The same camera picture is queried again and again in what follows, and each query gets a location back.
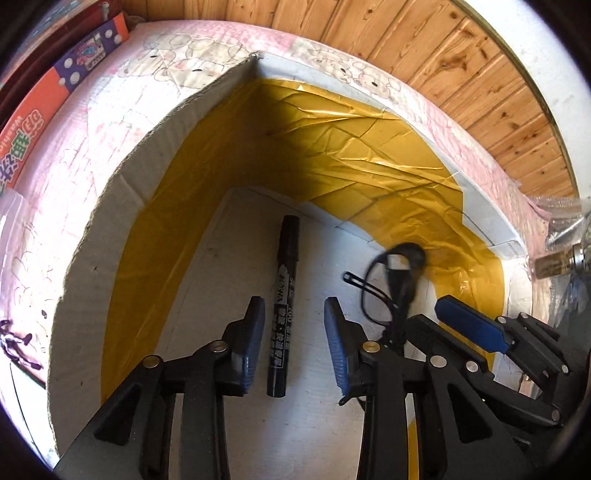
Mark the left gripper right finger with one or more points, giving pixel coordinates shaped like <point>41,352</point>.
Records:
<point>355,358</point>

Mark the purple toy figure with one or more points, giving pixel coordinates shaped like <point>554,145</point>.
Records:
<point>18,348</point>

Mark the dark robot toy box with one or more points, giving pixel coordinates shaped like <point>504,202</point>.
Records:
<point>58,30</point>

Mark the pink cartoon quilt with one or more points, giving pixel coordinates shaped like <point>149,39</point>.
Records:
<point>161,65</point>

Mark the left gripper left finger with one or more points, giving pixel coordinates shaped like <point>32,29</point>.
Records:
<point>243,337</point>

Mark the glass tea bottle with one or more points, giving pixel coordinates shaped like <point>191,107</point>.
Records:
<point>574,260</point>

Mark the red toy box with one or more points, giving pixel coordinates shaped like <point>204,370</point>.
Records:
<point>32,116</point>

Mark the black marker pen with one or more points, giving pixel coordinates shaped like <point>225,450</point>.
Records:
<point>283,306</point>

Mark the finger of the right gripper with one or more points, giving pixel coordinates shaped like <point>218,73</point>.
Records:
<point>508,405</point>
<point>525,340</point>

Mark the white cardboard box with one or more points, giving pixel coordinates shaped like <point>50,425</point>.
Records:
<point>186,229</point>

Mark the black safety glasses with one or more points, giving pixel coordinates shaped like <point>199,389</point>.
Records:
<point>388,288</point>

